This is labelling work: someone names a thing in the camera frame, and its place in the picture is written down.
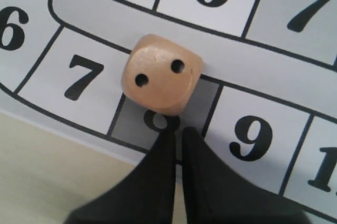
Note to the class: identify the paper number game board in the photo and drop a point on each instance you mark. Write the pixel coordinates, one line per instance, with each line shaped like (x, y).
(265, 103)

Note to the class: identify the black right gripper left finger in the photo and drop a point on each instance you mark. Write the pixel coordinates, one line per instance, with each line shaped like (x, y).
(146, 195)

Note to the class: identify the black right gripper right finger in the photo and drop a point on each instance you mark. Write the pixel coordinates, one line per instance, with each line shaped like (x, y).
(214, 193)

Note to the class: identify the wooden die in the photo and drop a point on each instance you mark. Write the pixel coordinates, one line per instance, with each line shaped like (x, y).
(161, 75)

